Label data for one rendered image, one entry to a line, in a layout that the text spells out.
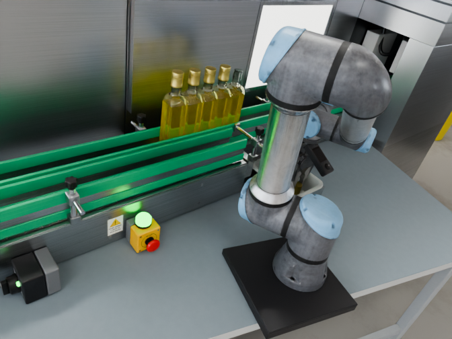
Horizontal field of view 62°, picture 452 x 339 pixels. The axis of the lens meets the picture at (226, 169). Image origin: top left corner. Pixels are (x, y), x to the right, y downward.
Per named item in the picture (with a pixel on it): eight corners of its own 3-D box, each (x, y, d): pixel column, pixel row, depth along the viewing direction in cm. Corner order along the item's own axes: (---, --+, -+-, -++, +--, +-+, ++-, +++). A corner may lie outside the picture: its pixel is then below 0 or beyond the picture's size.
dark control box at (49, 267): (50, 268, 96) (47, 245, 91) (62, 290, 91) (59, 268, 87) (15, 282, 91) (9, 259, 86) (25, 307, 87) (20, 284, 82)
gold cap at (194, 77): (200, 83, 114) (202, 69, 111) (196, 87, 111) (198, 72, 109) (190, 80, 114) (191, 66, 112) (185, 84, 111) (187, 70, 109)
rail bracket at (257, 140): (235, 142, 135) (241, 111, 128) (267, 167, 125) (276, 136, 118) (229, 144, 133) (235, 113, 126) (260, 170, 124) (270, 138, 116)
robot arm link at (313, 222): (325, 269, 95) (343, 229, 88) (276, 245, 99) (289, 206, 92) (335, 241, 105) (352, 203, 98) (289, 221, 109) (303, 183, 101)
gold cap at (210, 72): (209, 78, 118) (212, 64, 115) (216, 83, 116) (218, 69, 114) (200, 79, 116) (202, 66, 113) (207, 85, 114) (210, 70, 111)
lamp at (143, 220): (146, 215, 106) (146, 207, 105) (155, 225, 104) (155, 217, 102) (132, 220, 104) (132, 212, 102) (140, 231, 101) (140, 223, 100)
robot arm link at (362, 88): (420, 48, 62) (378, 126, 109) (354, 30, 65) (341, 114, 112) (393, 111, 62) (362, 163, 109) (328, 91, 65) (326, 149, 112)
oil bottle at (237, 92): (225, 133, 140) (236, 79, 127) (235, 141, 137) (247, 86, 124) (213, 136, 136) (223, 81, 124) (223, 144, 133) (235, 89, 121)
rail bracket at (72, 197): (80, 216, 95) (77, 173, 87) (92, 234, 91) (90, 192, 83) (64, 221, 93) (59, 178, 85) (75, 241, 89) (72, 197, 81)
